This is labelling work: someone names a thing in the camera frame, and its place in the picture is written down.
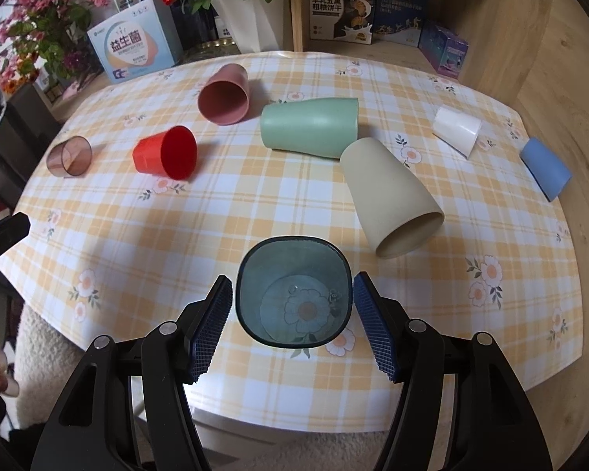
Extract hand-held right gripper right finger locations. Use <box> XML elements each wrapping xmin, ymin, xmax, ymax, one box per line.
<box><xmin>353</xmin><ymin>272</ymin><xmax>553</xmax><ymax>471</ymax></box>

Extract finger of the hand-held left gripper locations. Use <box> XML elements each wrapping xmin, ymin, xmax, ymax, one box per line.
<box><xmin>0</xmin><ymin>212</ymin><xmax>31</xmax><ymax>274</ymax></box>

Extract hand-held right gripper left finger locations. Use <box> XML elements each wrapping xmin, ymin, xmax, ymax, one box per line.
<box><xmin>29</xmin><ymin>275</ymin><xmax>234</xmax><ymax>471</ymax></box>

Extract teal transparent square cup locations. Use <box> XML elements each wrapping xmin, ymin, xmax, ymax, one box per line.
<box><xmin>234</xmin><ymin>236</ymin><xmax>351</xmax><ymax>349</ymax></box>

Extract brown transparent cup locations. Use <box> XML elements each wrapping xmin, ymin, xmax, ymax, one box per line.
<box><xmin>47</xmin><ymin>136</ymin><xmax>93</xmax><ymax>179</ymax></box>

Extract beige cup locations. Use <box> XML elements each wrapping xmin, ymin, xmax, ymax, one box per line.
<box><xmin>340</xmin><ymin>137</ymin><xmax>445</xmax><ymax>259</ymax></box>

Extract red cup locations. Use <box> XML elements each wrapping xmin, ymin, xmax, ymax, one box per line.
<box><xmin>132</xmin><ymin>126</ymin><xmax>198</xmax><ymax>181</ymax></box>

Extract white cup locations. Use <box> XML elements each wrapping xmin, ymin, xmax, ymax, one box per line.
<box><xmin>432</xmin><ymin>107</ymin><xmax>483</xmax><ymax>159</ymax></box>

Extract green cup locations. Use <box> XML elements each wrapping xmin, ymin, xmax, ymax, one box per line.
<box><xmin>260</xmin><ymin>97</ymin><xmax>359</xmax><ymax>159</ymax></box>

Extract blue cup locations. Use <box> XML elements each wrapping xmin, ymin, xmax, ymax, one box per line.
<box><xmin>519</xmin><ymin>138</ymin><xmax>573</xmax><ymax>202</ymax></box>

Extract pink cup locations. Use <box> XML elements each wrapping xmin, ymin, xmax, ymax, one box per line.
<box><xmin>197</xmin><ymin>63</ymin><xmax>250</xmax><ymax>126</ymax></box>

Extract plaid floral tablecloth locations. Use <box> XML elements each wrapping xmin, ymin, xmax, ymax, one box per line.
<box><xmin>0</xmin><ymin>50</ymin><xmax>584</xmax><ymax>433</ymax></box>

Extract black furniture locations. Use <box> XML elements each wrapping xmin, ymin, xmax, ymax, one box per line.
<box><xmin>0</xmin><ymin>83</ymin><xmax>64</xmax><ymax>236</ymax></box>

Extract white fluffy cushion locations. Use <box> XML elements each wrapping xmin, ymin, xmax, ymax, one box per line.
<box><xmin>15</xmin><ymin>301</ymin><xmax>393</xmax><ymax>471</ymax></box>

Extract pink artificial flowers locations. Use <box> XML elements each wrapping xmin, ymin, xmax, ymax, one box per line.
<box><xmin>0</xmin><ymin>0</ymin><xmax>110</xmax><ymax>91</ymax></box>

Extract white and blue box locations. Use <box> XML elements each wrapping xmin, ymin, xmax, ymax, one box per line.
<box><xmin>87</xmin><ymin>0</ymin><xmax>184</xmax><ymax>82</ymax></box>

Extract gold tray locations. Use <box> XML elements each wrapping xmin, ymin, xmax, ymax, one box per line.
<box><xmin>179</xmin><ymin>37</ymin><xmax>239</xmax><ymax>64</ymax></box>

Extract purple box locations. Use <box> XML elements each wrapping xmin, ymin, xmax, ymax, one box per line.
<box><xmin>419</xmin><ymin>22</ymin><xmax>470</xmax><ymax>79</ymax></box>

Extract potted plant in white pot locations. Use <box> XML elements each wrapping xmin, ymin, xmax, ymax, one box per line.
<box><xmin>147</xmin><ymin>0</ymin><xmax>291</xmax><ymax>55</ymax></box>

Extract blue printed box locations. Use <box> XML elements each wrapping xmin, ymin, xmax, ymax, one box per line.
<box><xmin>373</xmin><ymin>0</ymin><xmax>429</xmax><ymax>49</ymax></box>

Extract dark box with moon print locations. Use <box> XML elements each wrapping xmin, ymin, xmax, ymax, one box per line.
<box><xmin>335</xmin><ymin>0</ymin><xmax>379</xmax><ymax>46</ymax></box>

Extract white and black box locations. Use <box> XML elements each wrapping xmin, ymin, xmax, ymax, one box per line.
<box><xmin>308</xmin><ymin>0</ymin><xmax>340</xmax><ymax>42</ymax></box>

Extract wooden shelf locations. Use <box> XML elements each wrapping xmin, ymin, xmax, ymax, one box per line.
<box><xmin>287</xmin><ymin>0</ymin><xmax>589</xmax><ymax>452</ymax></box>

